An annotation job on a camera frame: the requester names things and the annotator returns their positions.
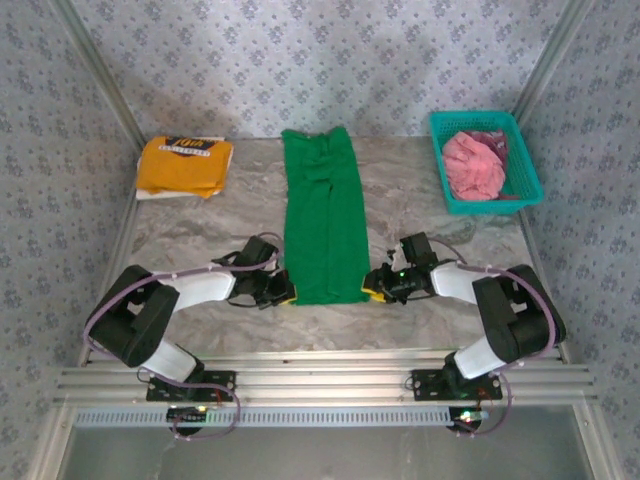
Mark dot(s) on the green t-shirt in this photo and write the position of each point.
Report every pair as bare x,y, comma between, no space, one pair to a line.
325,225

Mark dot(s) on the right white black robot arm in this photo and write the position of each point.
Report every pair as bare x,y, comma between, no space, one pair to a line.
520,315

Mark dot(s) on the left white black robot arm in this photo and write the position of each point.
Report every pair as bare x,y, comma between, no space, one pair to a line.
130,320

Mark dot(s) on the teal plastic basket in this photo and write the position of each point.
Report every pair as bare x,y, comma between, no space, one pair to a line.
482,206

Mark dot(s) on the pink t-shirt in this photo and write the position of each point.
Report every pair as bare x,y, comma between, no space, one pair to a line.
472,170

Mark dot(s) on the folded yellow printed t-shirt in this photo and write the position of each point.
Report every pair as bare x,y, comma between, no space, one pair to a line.
180,167

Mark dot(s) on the pink crumpled garment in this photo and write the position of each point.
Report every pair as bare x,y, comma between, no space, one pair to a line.
500,142

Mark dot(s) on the grey metal shelf panel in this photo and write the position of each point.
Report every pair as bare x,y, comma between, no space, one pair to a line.
325,455

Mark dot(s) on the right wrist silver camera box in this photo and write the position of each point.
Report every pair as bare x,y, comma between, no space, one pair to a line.
396,255

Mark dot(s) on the aluminium mounting rail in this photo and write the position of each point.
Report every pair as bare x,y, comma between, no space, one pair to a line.
325,380

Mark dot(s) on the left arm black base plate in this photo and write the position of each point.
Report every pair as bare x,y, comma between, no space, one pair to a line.
227,377

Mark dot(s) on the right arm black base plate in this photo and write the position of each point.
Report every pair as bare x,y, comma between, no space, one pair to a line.
425,386

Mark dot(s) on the aluminium table side rail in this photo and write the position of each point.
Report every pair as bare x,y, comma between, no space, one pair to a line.
122,225
531,240

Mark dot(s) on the aluminium corner post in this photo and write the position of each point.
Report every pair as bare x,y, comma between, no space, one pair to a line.
100,70
551,60

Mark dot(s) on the aluminium frame leg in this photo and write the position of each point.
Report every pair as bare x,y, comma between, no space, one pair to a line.
50,440
597,440

